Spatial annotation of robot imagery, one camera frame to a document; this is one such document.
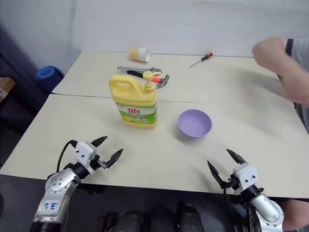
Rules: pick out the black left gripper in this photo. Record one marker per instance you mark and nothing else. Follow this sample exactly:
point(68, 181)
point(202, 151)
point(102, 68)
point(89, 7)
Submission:
point(97, 164)

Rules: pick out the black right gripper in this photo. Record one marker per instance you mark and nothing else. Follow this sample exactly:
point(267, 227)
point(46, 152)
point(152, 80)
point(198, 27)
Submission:
point(230, 184)

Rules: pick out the purple plastic bowl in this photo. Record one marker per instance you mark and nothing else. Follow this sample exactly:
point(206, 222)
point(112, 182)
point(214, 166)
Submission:
point(195, 123)

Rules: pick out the yellow detergent bottle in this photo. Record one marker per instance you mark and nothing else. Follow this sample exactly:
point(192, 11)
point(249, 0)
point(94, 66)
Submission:
point(135, 101)

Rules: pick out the dark rounded shape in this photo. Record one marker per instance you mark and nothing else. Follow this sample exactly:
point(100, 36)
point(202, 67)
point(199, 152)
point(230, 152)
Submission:
point(134, 221)
point(192, 217)

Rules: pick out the person's bare leg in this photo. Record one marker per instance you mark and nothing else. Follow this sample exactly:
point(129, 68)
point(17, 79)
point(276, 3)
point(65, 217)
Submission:
point(295, 212)

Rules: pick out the silver adjustable wrench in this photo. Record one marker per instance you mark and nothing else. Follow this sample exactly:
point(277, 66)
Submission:
point(135, 68)

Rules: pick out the black and orange claw hammer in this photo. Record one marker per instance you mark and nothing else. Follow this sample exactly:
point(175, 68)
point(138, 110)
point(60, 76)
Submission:
point(159, 81)

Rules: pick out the yellow and white paper cup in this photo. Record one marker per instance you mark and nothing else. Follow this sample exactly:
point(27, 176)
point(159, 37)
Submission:
point(137, 54)

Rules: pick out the black and red screwdriver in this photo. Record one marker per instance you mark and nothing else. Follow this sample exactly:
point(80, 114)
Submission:
point(201, 59)

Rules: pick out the dark couch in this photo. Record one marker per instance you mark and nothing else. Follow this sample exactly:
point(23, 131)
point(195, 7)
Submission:
point(17, 72)

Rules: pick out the brown cardboard box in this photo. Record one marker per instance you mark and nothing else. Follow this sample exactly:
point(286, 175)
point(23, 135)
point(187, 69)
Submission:
point(6, 85)

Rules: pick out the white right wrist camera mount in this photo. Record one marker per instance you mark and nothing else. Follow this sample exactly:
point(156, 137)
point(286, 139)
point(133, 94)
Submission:
point(246, 177)

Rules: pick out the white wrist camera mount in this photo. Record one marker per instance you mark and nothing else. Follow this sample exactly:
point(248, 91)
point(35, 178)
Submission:
point(84, 152)
point(246, 177)

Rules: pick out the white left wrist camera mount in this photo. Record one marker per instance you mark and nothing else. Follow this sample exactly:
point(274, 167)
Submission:
point(84, 152)

